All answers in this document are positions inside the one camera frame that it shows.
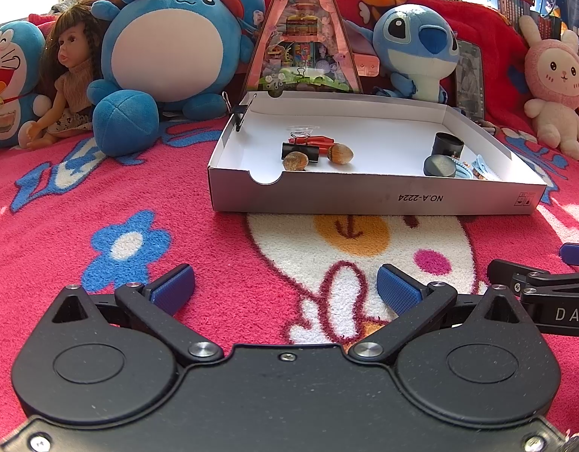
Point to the large black binder clip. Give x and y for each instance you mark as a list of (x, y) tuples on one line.
[(301, 150)]

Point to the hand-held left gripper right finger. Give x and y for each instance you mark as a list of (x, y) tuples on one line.
[(397, 289)]

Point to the small black binder clip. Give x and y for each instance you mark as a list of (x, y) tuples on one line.
[(239, 115)]

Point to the brown-haired baby doll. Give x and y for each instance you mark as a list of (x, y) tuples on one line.
[(72, 56)]

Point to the brown walnut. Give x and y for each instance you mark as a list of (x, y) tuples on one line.
[(340, 154), (296, 161)]

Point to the dark framed photo card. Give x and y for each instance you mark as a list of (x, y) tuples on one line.
[(470, 80)]

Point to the round blue mouse plush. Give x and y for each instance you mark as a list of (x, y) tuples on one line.
[(171, 56)]

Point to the decorated blue hair clip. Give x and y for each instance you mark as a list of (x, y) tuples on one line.
[(484, 169)]

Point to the blue alien plush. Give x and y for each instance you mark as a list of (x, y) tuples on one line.
[(411, 47)]

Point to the white cardboard box tray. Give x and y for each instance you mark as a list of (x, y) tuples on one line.
[(364, 200)]

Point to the small pink box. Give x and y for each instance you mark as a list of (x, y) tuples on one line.
[(367, 65)]

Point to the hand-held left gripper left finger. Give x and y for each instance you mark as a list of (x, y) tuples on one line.
[(174, 287)]

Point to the blue robot cat plush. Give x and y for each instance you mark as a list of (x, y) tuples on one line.
[(11, 80)]

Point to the pink triangular toy box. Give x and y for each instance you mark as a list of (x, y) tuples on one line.
[(303, 33)]

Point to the plain blue hair clip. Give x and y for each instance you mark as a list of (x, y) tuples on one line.
[(463, 172)]

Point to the red plastic tube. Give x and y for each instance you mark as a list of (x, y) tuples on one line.
[(323, 148), (324, 140)]

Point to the pink bunny plush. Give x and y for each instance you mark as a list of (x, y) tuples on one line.
[(560, 84)]

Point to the red printed blanket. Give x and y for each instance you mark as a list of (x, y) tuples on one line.
[(129, 188)]

